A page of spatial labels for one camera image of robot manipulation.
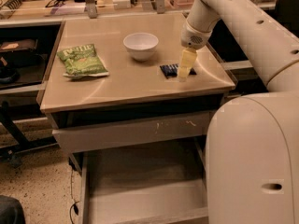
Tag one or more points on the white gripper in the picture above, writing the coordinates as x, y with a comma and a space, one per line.
192, 38

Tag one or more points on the dark blue snack bar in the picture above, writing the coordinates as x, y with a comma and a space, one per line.
173, 70

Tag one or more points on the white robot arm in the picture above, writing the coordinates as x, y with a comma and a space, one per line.
252, 142

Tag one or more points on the beige drawer cabinet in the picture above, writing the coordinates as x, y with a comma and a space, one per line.
133, 89

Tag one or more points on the open lower drawer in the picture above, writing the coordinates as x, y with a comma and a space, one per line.
156, 183

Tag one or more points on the closed upper drawer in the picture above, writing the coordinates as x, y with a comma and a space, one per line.
132, 132

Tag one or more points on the white ceramic bowl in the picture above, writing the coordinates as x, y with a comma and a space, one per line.
141, 46

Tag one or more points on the green chip bag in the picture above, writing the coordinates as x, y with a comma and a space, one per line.
82, 61

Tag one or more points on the black office chair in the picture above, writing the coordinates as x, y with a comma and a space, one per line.
287, 14

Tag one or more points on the dark object bottom left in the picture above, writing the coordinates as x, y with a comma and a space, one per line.
11, 211

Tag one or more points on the metal frame post left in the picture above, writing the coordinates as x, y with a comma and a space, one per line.
91, 8

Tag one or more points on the black desk leg frame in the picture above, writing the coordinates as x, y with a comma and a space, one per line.
29, 130

